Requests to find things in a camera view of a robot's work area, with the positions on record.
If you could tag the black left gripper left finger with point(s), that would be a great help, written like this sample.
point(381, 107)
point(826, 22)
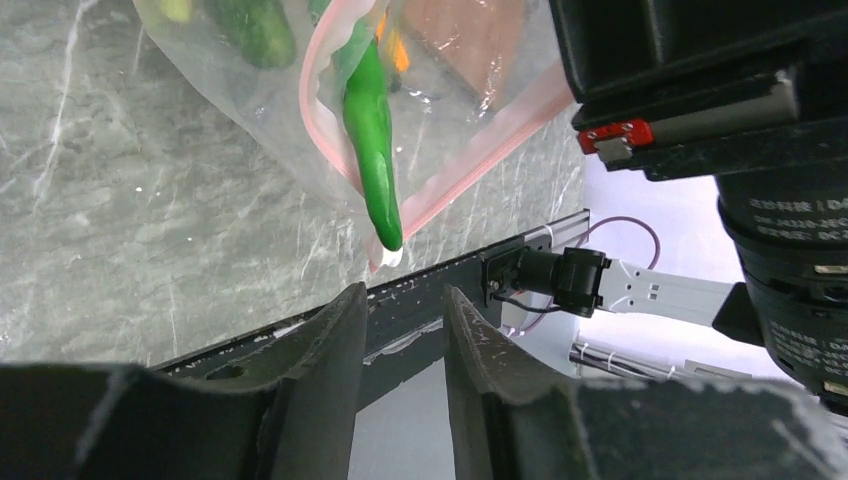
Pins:
point(285, 411)

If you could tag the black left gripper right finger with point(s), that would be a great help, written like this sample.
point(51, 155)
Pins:
point(513, 417)

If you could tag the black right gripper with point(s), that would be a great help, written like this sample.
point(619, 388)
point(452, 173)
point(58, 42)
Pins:
point(679, 89)

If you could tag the clear pink zip top bag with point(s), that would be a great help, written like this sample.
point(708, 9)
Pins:
point(444, 139)

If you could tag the green toy chili pepper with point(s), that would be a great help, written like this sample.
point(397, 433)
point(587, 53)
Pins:
point(368, 123)

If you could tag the green toy cucumber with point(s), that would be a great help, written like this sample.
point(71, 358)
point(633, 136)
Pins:
point(258, 29)

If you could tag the purple toy eggplant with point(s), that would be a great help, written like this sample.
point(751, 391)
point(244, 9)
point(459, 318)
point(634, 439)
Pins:
point(157, 11)

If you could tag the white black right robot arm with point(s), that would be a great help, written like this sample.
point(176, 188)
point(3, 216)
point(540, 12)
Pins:
point(789, 228)

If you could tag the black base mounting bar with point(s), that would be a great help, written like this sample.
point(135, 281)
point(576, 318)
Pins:
point(404, 322)

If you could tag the brown wooden board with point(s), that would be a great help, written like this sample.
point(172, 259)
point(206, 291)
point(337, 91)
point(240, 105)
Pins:
point(477, 40)

